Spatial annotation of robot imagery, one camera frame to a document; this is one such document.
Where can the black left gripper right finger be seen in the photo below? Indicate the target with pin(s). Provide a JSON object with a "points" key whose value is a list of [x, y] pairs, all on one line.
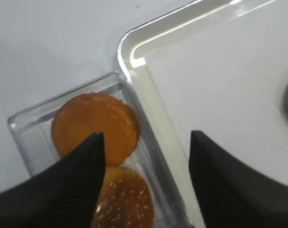
{"points": [[230, 193]]}

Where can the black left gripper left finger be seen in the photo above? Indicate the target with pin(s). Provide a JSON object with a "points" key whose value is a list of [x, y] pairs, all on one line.
{"points": [[63, 196]]}

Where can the sesame seed bun top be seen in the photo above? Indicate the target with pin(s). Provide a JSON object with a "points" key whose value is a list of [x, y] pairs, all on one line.
{"points": [[124, 201]]}

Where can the clear plastic bun container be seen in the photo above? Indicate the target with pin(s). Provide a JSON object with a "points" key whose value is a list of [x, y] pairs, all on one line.
{"points": [[31, 129]]}

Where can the plain bun rear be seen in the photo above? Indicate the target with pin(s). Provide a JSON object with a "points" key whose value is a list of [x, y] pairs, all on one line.
{"points": [[97, 112]]}

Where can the large white metal tray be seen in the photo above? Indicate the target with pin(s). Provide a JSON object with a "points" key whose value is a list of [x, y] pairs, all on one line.
{"points": [[219, 66]]}

